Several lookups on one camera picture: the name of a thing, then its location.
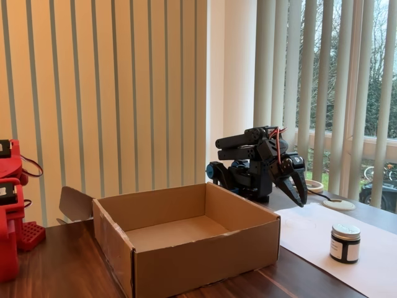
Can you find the red leader robot arm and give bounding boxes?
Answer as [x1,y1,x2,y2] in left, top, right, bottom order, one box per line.
[0,138,47,283]

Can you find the open cardboard box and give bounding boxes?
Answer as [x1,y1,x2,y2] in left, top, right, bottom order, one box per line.
[56,182,282,298]

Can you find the masking tape roll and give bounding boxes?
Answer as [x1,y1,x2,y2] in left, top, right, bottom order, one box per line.
[305,179,325,192]

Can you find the white round desk grommet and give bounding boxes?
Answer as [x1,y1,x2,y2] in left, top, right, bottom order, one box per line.
[323,199,357,212]

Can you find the white paper sheet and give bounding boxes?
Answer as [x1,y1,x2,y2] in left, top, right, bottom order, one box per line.
[274,201,397,298]

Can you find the parked bicycle outside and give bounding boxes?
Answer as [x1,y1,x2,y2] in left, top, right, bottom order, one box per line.
[362,163,397,184]

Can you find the cream vertical window blind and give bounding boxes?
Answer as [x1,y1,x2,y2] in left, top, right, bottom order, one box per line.
[253,0,397,209]
[0,0,208,227]

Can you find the dark vehicle outside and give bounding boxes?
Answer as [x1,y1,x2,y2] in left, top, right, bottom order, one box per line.
[359,181,397,214]

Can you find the red white servo wire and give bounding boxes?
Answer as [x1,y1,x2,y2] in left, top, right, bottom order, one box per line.
[268,126,288,165]

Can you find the black cable through grommet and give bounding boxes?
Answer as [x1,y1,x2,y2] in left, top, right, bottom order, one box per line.
[307,189,334,203]

